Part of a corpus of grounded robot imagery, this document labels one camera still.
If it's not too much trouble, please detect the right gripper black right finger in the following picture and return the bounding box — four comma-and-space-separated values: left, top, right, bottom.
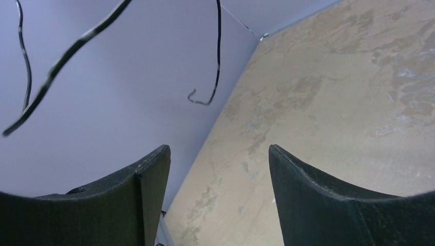
268, 145, 434, 245

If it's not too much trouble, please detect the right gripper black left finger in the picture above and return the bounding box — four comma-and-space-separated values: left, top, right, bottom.
1, 145, 171, 245

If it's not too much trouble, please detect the thin black cable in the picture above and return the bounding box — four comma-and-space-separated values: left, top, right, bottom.
2, 0, 222, 137

